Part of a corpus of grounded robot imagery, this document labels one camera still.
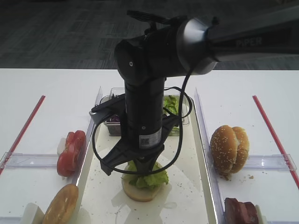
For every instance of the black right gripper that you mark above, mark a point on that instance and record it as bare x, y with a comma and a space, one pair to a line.
143, 150

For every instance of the lettuce leaf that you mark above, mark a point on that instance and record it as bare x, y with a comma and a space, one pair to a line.
147, 181

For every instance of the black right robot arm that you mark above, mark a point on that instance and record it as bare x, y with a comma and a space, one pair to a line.
181, 47

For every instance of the green lettuce in container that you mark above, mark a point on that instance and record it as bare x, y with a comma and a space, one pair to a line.
171, 104

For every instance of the rear tomato slice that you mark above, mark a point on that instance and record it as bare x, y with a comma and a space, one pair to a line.
72, 136

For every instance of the tomato slice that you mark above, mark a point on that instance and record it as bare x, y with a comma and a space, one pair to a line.
72, 136
67, 162

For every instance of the front tomato slice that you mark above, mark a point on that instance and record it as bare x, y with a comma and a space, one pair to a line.
67, 162

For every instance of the white holder behind tomato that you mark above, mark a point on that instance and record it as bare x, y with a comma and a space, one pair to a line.
61, 146

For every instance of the brown meat patty slices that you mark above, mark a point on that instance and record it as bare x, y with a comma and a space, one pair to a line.
240, 213

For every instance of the white holder by meat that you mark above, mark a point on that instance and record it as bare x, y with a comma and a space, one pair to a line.
261, 218

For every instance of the bottom bun half on tray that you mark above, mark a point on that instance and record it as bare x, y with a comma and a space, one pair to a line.
140, 195

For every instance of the clear plastic salad container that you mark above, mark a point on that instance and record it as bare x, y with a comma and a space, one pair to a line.
114, 128

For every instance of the metal baking tray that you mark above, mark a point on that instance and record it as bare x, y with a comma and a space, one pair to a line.
184, 199

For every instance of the shredded purple cabbage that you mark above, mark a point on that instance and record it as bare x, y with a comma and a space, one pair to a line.
114, 118

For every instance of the left long acrylic divider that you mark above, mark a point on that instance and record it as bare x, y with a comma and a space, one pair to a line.
85, 158

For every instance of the long acrylic divider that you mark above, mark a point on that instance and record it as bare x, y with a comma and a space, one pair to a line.
85, 158
214, 205

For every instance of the front sesame bun top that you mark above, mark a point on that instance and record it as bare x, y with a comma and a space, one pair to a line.
224, 148

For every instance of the sesame bun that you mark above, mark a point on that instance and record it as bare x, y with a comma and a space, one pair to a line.
242, 149
224, 148

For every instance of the right long acrylic divider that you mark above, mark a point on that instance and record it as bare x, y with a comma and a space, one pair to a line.
214, 205

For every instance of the rear sesame bun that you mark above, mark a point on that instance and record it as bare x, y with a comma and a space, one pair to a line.
242, 149

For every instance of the right red tape strip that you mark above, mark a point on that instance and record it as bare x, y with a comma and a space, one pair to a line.
277, 141

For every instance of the red tape strip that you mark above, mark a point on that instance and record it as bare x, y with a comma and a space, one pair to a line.
277, 141
22, 134

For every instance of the left red tape strip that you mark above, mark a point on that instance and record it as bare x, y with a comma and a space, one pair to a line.
22, 134

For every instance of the white holder by patty disc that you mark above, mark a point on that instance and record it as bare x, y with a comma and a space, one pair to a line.
32, 214

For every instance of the gripper mounted camera box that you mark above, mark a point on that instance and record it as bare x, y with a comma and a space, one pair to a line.
103, 111

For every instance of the right upper acrylic rail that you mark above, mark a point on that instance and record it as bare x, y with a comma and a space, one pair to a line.
275, 162

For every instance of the acrylic rail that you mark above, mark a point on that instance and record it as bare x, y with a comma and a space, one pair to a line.
20, 160
275, 162

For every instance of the left upper acrylic rail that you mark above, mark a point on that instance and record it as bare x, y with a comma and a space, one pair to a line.
20, 160

